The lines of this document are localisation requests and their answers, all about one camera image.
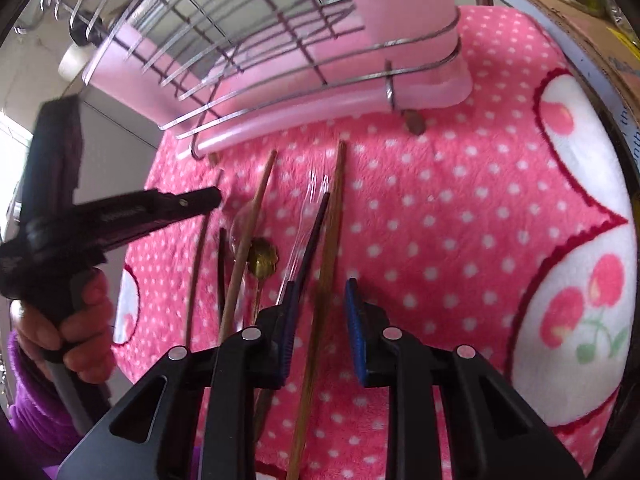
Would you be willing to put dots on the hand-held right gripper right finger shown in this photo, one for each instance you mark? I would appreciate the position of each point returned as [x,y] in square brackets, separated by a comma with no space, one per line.
[356,340]

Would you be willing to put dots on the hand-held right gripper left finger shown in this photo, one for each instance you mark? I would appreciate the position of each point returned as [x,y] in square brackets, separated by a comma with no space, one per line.
[286,340]

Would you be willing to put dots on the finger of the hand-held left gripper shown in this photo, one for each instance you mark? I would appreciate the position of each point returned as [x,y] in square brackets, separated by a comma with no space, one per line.
[150,225]
[165,200]

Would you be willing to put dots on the thin dark brown chopstick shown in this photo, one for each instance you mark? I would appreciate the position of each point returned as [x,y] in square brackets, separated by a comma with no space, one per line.
[196,270]

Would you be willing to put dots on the clear plastic spoon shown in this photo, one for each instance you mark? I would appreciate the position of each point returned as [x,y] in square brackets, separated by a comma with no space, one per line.
[235,235]

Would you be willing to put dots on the brown wooden chopstick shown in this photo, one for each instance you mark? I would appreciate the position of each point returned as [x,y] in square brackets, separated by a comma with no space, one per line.
[327,260]

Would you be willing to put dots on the gold flower-shaped spoon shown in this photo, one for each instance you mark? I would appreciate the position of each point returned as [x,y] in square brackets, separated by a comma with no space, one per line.
[263,257]

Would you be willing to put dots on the short black chopstick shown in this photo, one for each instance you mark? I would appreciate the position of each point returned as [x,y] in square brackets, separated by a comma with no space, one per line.
[221,275]

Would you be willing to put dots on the light wooden chopstick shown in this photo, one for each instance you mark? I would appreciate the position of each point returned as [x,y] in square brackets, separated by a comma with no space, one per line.
[248,245]

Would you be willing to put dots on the clear plastic fork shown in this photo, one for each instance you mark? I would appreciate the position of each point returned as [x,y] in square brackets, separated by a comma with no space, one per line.
[300,240]

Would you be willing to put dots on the dark purple chopstick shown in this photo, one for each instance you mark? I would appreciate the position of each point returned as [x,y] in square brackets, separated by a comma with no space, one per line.
[311,240]

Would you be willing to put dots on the pink utensil holder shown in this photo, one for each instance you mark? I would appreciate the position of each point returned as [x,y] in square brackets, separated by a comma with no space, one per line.
[400,0]

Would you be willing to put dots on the person's left forearm purple sleeve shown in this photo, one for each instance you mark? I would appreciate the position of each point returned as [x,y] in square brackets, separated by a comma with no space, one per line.
[30,410]

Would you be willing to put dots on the person's left hand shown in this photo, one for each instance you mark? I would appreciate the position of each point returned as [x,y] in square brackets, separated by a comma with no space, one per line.
[85,355]

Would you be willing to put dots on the white paper roll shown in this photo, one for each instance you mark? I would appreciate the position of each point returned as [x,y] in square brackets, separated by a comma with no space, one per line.
[72,62]

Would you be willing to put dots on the pink polka dot blanket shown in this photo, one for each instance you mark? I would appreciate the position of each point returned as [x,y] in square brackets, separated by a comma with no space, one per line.
[450,240]

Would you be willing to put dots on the pink plastic drip tray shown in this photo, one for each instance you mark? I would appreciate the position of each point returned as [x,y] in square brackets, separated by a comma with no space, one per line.
[280,125]

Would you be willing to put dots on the cardboard box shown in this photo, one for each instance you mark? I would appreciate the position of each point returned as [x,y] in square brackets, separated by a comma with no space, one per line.
[575,25]

